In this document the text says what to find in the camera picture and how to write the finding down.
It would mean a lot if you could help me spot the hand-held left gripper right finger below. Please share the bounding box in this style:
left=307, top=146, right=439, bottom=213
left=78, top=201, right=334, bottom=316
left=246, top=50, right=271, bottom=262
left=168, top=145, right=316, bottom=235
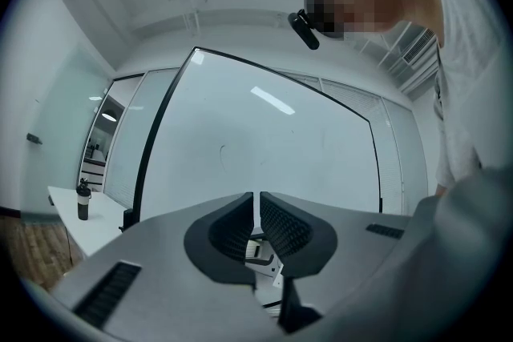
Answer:
left=259, top=191, right=339, bottom=279

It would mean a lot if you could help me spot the white ceiling air vent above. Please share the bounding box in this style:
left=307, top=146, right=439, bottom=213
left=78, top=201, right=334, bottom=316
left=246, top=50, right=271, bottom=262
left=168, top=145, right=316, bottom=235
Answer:
left=402, top=27, right=438, bottom=66

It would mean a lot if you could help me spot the black water bottle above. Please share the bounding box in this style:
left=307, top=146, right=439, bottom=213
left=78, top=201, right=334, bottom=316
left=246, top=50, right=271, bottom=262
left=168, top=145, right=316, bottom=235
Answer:
left=75, top=177, right=93, bottom=222

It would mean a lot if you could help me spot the black-framed whiteboard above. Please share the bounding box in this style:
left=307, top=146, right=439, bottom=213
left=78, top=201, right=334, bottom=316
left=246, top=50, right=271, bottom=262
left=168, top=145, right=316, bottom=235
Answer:
left=133, top=46, right=385, bottom=223

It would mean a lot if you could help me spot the glass door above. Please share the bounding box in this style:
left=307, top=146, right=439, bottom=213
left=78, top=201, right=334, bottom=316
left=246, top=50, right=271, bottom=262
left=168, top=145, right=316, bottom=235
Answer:
left=78, top=72, right=146, bottom=193

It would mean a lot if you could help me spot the black chair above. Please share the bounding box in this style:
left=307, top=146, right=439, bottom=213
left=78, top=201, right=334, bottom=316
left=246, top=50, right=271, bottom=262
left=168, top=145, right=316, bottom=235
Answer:
left=119, top=207, right=135, bottom=233

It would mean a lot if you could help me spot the person's white shirt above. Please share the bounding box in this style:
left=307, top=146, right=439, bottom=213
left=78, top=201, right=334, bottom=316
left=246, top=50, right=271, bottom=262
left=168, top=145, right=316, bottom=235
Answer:
left=413, top=0, right=513, bottom=197

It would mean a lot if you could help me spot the black head-mounted camera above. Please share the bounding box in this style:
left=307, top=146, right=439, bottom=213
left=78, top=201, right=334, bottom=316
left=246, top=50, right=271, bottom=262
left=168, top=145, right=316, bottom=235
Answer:
left=287, top=9, right=321, bottom=51

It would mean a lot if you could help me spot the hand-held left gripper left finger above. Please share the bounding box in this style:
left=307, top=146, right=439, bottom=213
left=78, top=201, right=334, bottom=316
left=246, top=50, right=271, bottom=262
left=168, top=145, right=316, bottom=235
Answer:
left=184, top=191, right=257, bottom=287

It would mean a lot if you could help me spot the white table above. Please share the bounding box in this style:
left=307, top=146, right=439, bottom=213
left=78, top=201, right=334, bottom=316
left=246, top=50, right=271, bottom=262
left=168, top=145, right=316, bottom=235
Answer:
left=46, top=185, right=130, bottom=260

